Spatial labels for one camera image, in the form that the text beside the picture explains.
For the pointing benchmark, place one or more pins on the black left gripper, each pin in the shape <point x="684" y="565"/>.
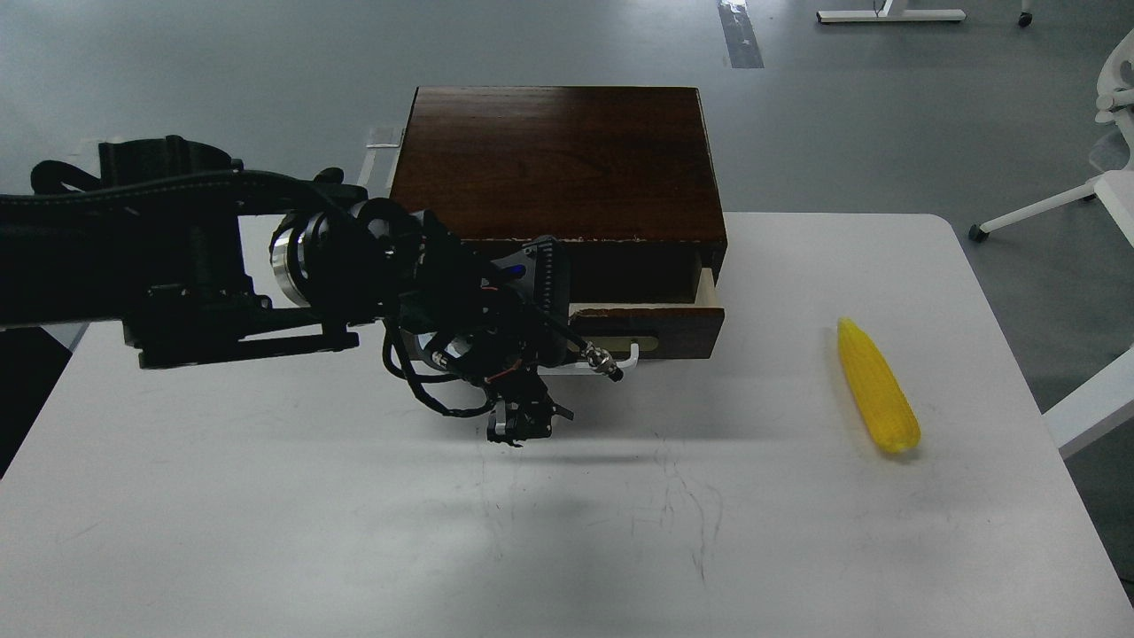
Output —
<point x="469" y="336"/>

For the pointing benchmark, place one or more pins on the wooden drawer with white handle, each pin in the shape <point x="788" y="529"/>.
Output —
<point x="660" y="331"/>

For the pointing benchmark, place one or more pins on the yellow corn cob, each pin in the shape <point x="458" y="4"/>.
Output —
<point x="881" y="402"/>

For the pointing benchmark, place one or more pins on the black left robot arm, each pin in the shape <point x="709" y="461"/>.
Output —
<point x="204" y="261"/>

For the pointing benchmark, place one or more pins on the dark wooden drawer cabinet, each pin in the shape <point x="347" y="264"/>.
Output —
<point x="621" y="175"/>

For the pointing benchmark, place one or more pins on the white floor tape piece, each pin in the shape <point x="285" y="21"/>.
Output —
<point x="381" y="153"/>

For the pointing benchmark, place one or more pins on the grey floor tape strip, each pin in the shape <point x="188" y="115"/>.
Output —
<point x="742" y="50"/>

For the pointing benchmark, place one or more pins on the white table leg base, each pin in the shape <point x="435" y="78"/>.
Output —
<point x="892" y="12"/>

